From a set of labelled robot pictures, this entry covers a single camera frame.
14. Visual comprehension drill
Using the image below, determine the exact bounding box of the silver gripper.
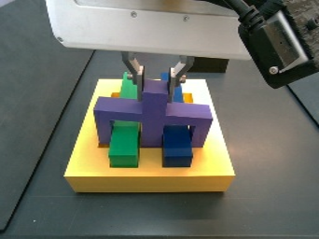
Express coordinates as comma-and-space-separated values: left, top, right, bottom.
45, 0, 249, 102

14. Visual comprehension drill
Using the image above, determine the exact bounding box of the purple three-legged block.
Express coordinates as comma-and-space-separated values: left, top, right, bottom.
93, 80, 213, 148

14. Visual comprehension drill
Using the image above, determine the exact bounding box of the yellow slotted board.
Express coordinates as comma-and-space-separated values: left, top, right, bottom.
63, 77, 236, 193

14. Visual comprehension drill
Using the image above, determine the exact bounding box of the green long bar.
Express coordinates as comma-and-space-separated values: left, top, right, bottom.
106, 71, 140, 169

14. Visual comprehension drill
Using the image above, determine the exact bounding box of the blue long bar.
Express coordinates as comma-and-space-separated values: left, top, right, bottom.
158, 72, 194, 168

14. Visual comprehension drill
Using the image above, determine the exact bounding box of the black angled bracket holder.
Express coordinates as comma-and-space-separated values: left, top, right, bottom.
189, 57, 229, 73

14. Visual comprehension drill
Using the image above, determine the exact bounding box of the black camera cable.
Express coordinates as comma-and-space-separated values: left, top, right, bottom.
216, 0, 288, 29

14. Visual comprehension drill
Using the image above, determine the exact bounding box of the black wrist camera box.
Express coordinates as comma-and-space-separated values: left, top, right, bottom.
237, 10, 319, 89

